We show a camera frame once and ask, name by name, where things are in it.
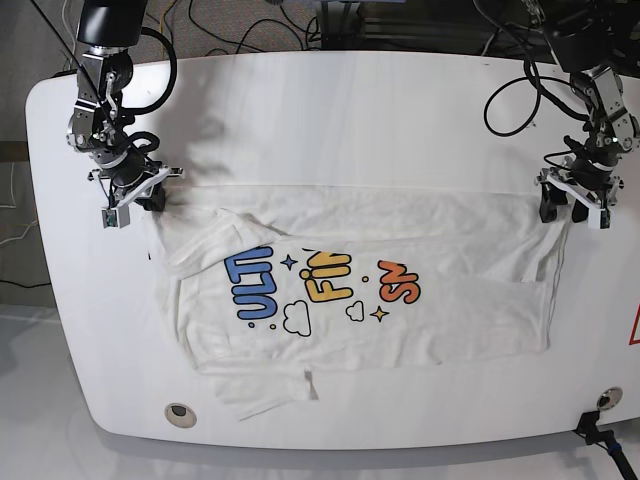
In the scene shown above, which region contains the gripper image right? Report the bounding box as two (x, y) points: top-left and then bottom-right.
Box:
(535, 152), (624, 223)

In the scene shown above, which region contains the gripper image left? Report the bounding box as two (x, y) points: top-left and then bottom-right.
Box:
(88, 152), (184, 212)

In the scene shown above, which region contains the white printed T-shirt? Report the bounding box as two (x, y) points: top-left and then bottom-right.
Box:
(145, 186), (569, 420)

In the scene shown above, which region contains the red triangle sticker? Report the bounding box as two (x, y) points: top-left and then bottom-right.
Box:
(629, 306), (640, 345)

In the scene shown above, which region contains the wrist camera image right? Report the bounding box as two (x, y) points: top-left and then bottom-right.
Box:
(587, 204), (611, 230)

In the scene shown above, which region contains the yellow floor cable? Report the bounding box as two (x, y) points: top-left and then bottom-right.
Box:
(157, 0), (176, 60)

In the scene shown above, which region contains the right table cable grommet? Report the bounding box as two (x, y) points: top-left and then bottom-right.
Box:
(596, 387), (623, 411)

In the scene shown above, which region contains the table cable grommet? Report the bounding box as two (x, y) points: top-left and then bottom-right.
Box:
(596, 387), (623, 411)
(164, 403), (197, 429)

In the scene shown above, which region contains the left table cable grommet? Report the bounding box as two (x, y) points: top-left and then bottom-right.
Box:
(164, 403), (197, 429)

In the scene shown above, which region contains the white floor cable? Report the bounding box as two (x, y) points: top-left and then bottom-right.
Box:
(59, 0), (79, 71)

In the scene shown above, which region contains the black clamp with cable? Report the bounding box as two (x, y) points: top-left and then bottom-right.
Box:
(574, 411), (639, 480)

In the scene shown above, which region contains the aluminium frame stand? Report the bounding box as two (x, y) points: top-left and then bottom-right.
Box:
(314, 1), (365, 51)

